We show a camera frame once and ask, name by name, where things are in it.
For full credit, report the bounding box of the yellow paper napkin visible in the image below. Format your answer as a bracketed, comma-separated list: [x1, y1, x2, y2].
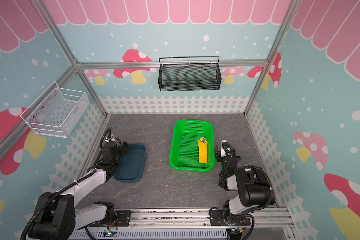
[198, 137, 208, 164]

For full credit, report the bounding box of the green plastic basket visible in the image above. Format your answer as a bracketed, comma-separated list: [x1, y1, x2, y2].
[169, 120, 215, 172]

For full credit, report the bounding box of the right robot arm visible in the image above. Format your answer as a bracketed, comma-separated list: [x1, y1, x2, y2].
[211, 140, 276, 225]

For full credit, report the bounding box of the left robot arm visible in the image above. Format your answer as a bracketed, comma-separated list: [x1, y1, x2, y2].
[20, 136, 130, 240]

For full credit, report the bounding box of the dark teal plastic tray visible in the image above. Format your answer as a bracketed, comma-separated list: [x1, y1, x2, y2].
[113, 144, 146, 183]

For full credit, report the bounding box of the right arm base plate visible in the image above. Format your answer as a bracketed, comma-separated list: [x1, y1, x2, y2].
[209, 208, 251, 226]

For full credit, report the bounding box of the white wire mesh basket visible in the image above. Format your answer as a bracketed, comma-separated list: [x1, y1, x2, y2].
[20, 82, 90, 138]

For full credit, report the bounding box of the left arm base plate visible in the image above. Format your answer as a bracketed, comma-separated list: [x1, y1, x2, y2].
[89, 210, 132, 227]

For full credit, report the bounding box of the white vented cable duct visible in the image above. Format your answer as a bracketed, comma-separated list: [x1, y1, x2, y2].
[68, 229, 229, 240]

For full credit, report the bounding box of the black wire mesh basket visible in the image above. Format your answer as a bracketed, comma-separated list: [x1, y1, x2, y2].
[158, 56, 222, 92]

